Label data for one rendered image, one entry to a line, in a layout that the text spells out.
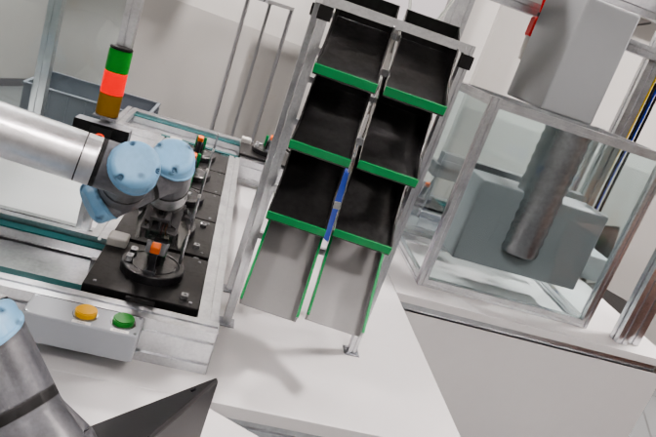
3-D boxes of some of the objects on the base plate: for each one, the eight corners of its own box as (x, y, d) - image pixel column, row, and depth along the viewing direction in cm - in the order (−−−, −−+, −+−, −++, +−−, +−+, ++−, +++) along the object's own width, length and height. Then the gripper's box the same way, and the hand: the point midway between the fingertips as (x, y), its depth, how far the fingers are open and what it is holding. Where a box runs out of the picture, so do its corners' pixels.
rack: (358, 357, 150) (481, 48, 128) (217, 325, 143) (321, -9, 121) (348, 314, 170) (452, 41, 148) (223, 284, 162) (313, -9, 141)
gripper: (120, 207, 110) (119, 251, 128) (198, 227, 113) (186, 267, 130) (135, 169, 115) (131, 216, 132) (209, 189, 117) (196, 232, 135)
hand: (163, 228), depth 132 cm, fingers open, 8 cm apart
